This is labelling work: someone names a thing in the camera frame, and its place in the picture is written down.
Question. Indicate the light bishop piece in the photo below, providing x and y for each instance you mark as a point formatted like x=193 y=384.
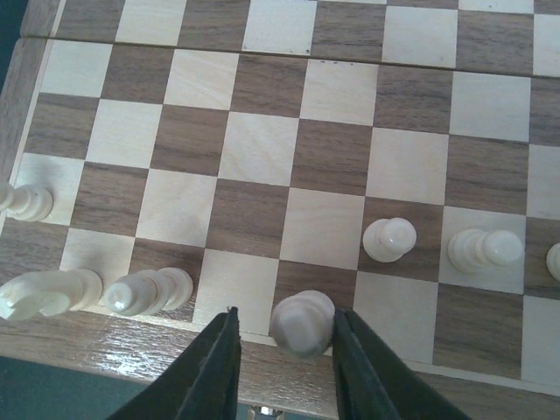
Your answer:
x=149 y=291

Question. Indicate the wooden chess board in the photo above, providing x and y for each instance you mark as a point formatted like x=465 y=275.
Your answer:
x=251 y=143

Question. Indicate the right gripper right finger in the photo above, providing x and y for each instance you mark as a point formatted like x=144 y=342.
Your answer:
x=372 y=382

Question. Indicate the light pawn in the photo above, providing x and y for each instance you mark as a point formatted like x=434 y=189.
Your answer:
x=473 y=250
x=553 y=261
x=26 y=203
x=387 y=240

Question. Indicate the light queen piece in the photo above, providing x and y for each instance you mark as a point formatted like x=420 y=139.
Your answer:
x=302 y=324

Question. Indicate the light knight piece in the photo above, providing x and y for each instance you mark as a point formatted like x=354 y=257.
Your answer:
x=49 y=293

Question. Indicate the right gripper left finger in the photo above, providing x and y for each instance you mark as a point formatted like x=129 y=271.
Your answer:
x=202 y=383

